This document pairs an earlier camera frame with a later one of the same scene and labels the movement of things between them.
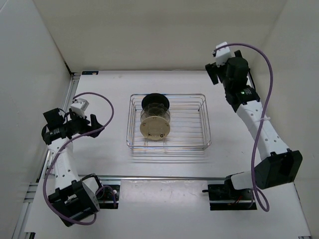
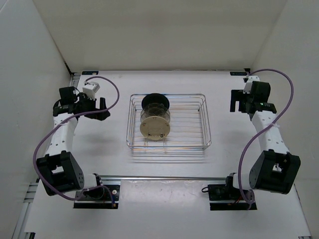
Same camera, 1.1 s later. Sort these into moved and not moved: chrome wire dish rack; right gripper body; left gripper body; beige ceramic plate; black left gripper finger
Moved: left gripper body; black left gripper finger; right gripper body
Not moved: chrome wire dish rack; beige ceramic plate
